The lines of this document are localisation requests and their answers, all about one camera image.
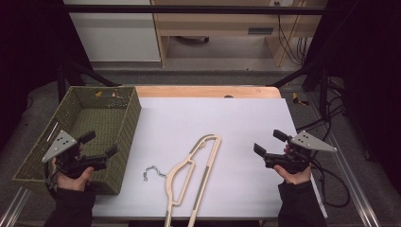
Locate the white cabinet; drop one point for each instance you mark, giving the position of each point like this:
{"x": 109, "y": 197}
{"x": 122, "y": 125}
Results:
{"x": 116, "y": 34}

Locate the person's right hand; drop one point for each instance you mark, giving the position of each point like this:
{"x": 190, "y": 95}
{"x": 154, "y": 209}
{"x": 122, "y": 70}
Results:
{"x": 294, "y": 178}

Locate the wooden desk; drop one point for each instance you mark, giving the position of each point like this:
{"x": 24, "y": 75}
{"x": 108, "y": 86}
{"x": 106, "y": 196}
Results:
{"x": 214, "y": 22}

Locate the black stand strut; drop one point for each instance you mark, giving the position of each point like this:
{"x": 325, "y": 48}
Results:
{"x": 85, "y": 74}
{"x": 310, "y": 74}

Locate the small white strip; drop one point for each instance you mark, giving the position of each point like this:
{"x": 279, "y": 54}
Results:
{"x": 52, "y": 131}

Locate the black horizontal frame bar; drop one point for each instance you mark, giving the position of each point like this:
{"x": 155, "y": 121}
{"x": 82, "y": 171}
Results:
{"x": 189, "y": 9}

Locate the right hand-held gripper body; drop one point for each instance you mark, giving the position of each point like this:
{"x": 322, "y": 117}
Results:
{"x": 291, "y": 160}

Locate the person's left hand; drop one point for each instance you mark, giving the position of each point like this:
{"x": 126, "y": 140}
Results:
{"x": 72, "y": 183}

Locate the beige clothes hanger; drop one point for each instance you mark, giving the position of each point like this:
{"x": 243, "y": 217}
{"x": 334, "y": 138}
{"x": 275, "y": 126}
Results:
{"x": 188, "y": 161}

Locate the green woven basket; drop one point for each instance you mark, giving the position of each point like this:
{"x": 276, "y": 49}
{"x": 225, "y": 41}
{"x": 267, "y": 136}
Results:
{"x": 101, "y": 126}

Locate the aluminium rail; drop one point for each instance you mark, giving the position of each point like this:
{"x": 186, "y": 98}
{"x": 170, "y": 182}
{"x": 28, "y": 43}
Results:
{"x": 353, "y": 176}
{"x": 14, "y": 208}

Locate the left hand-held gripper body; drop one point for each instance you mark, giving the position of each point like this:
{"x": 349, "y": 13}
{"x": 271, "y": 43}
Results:
{"x": 71, "y": 164}

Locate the white table sheet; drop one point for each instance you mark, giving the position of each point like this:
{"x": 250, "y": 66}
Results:
{"x": 239, "y": 126}

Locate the yellow black tape piece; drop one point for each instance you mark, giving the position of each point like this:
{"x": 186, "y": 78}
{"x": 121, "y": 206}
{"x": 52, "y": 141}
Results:
{"x": 298, "y": 100}

